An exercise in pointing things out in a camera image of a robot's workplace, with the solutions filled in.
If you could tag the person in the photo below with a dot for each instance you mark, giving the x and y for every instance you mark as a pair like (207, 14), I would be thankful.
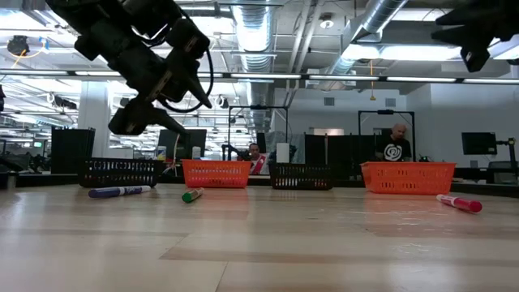
(257, 158)
(394, 150)

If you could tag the white bottle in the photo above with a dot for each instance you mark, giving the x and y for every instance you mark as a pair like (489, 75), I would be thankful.
(196, 153)

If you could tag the red thin marker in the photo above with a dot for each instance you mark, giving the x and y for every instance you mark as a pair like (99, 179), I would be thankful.
(466, 203)

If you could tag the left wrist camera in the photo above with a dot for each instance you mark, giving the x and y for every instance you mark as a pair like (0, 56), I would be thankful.
(188, 38)

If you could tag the black aluminium table frame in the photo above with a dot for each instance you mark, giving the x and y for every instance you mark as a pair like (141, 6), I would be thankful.
(44, 179)

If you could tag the white bottle colour label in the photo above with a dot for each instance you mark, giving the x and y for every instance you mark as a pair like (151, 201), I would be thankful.
(161, 154)

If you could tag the orange plastic basket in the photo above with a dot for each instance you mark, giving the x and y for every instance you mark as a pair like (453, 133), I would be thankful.
(215, 172)
(405, 176)

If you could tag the black metal gantry frame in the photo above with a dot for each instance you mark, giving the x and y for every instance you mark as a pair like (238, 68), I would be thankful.
(385, 111)
(259, 107)

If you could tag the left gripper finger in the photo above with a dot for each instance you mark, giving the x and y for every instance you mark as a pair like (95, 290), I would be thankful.
(134, 117)
(192, 85)

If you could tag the background black robot arm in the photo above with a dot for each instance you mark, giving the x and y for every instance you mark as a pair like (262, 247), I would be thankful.
(235, 152)

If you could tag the suspended linear light rail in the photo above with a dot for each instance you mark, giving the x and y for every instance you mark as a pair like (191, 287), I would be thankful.
(344, 77)

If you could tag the grey office chair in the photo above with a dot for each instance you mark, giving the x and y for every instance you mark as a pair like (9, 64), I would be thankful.
(500, 166)

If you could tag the black computer monitor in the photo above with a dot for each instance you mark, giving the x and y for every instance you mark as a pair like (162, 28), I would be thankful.
(196, 142)

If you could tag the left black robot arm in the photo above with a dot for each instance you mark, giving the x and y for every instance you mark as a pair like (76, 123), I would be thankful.
(101, 24)

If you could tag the black plastic basket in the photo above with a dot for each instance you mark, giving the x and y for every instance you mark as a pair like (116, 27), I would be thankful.
(117, 172)
(300, 175)

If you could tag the purple thin marker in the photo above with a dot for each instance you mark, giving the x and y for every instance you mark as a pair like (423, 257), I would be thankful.
(105, 192)

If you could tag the black partition panel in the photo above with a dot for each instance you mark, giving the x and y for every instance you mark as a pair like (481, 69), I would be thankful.
(73, 150)

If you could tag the black ceiling camera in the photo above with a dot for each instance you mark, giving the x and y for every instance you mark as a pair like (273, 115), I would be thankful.
(18, 44)

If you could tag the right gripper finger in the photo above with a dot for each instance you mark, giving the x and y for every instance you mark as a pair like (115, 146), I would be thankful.
(474, 44)
(470, 15)

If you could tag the wide black partition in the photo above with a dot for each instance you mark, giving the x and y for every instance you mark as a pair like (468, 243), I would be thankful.
(340, 150)

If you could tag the yellow hanging pendant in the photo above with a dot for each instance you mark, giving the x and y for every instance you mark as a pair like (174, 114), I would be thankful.
(371, 96)

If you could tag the black wall monitor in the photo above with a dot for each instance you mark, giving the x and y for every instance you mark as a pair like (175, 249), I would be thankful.
(478, 142)

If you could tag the grey wall vent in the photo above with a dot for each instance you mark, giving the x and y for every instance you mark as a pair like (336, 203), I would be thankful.
(329, 101)
(390, 102)

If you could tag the white box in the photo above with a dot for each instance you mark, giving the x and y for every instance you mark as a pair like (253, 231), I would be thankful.
(283, 152)

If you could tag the white square column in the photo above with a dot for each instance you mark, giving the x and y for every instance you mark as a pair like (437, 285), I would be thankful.
(93, 138)

